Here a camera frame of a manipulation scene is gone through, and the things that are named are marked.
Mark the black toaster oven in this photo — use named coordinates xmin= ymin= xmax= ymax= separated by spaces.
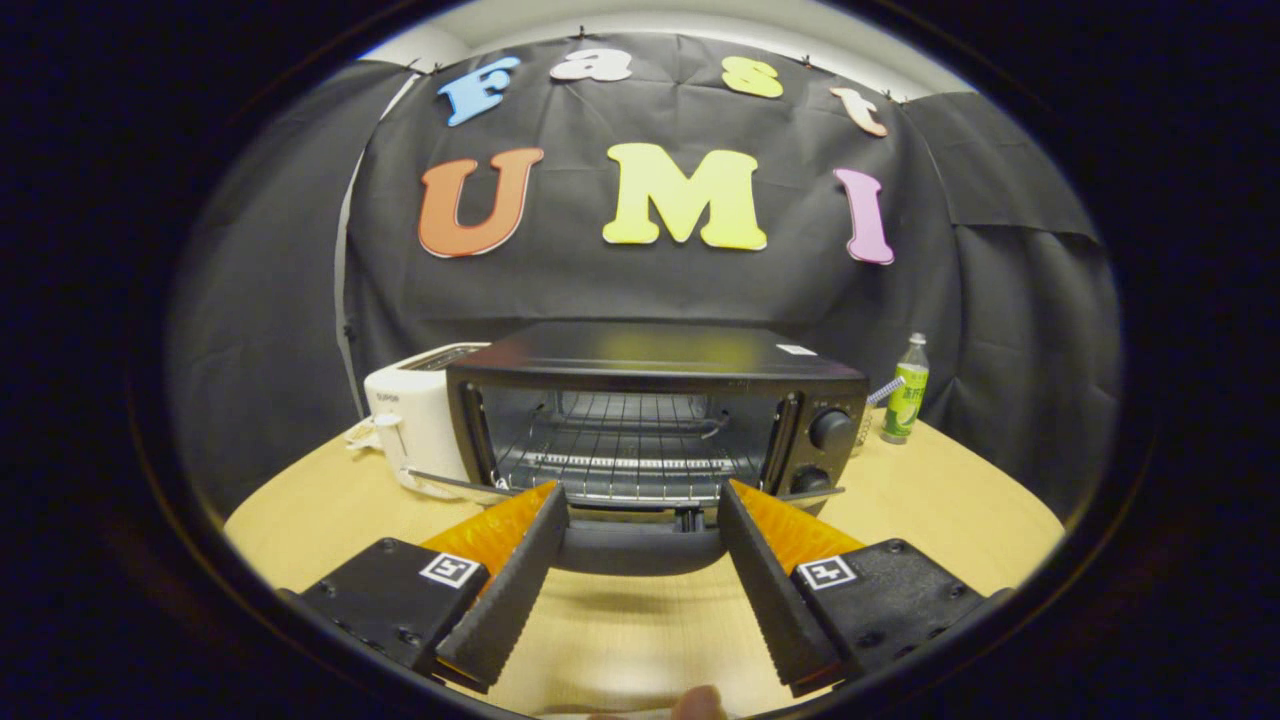
xmin=405 ymin=320 xmax=871 ymax=578

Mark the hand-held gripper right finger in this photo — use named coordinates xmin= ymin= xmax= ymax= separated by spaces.
xmin=717 ymin=478 xmax=1011 ymax=698

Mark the white pop-up toaster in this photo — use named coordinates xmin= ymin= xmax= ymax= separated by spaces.
xmin=363 ymin=342 xmax=491 ymax=498

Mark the green label drink bottle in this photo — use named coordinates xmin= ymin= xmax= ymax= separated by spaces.
xmin=880 ymin=333 xmax=931 ymax=446

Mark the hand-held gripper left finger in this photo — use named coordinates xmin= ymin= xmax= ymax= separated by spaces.
xmin=290 ymin=480 xmax=571 ymax=694

